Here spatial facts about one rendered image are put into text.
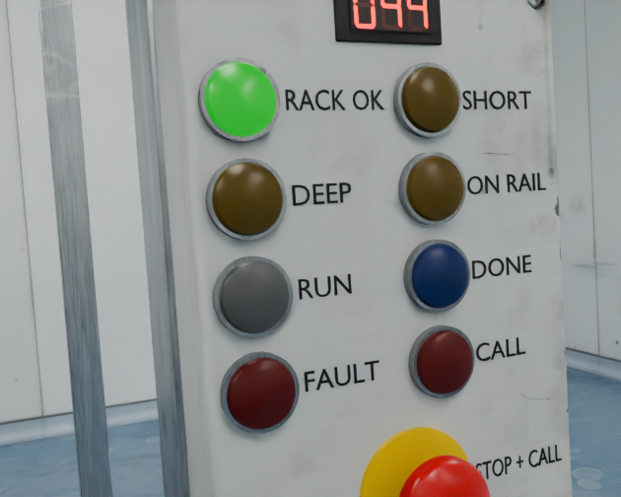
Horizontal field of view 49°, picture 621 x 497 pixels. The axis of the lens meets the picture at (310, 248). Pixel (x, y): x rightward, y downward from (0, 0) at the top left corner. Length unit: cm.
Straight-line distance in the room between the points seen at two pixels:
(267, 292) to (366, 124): 8
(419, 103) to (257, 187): 8
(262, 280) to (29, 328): 360
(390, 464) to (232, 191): 13
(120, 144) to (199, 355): 360
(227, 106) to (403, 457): 16
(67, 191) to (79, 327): 27
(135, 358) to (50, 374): 44
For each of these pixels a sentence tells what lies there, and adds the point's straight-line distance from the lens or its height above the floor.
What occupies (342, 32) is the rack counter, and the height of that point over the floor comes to 115.
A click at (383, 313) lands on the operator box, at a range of 28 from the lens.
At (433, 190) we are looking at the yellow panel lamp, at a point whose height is 109.
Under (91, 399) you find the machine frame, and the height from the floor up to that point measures 74.
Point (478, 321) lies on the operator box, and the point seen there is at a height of 103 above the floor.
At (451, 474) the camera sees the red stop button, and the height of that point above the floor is 98.
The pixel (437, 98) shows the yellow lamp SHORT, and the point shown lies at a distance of 29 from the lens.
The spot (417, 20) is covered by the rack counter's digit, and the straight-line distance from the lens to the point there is 29.
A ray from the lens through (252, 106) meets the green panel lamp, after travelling 25.
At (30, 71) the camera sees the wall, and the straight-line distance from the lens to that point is 388.
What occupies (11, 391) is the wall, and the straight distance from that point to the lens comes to 390.
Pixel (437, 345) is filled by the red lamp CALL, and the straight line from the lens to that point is 29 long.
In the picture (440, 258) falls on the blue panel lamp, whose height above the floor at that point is 106.
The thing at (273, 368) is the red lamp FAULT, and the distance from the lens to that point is 26.
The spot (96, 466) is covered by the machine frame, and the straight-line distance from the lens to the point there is 149.
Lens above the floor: 108
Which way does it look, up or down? 3 degrees down
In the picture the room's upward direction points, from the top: 4 degrees counter-clockwise
